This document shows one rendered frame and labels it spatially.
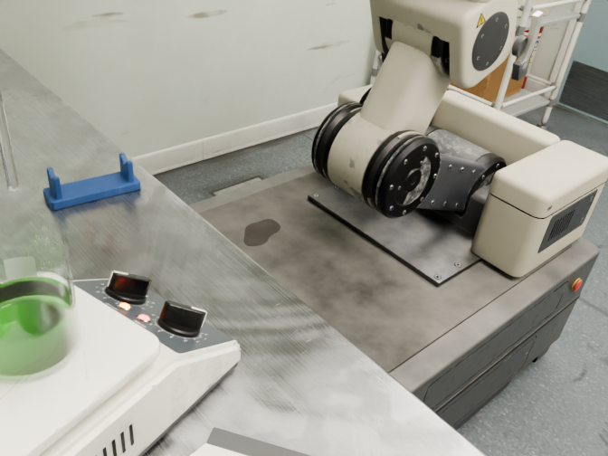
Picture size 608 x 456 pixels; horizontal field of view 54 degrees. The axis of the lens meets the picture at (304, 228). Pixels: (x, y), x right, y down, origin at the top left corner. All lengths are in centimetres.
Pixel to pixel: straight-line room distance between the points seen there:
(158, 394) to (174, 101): 181
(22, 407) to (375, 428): 25
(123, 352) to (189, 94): 185
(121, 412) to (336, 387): 18
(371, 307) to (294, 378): 68
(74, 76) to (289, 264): 102
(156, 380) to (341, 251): 91
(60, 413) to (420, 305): 91
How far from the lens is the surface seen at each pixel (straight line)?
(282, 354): 51
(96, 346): 40
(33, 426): 37
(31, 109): 93
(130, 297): 48
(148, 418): 42
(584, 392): 172
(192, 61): 216
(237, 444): 45
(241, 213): 137
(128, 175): 71
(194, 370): 44
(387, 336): 111
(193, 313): 46
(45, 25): 191
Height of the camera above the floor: 112
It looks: 35 degrees down
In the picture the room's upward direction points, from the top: 7 degrees clockwise
